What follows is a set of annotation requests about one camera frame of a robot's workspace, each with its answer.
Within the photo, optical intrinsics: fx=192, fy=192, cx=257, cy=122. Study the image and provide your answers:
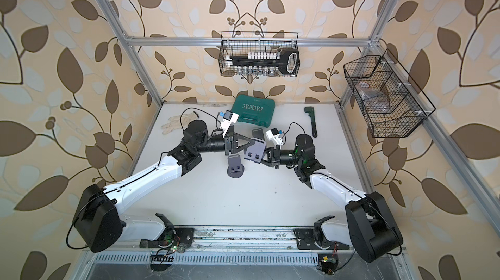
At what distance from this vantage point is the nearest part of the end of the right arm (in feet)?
2.19

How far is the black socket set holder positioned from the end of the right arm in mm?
382

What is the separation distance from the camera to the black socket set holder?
82 centimetres
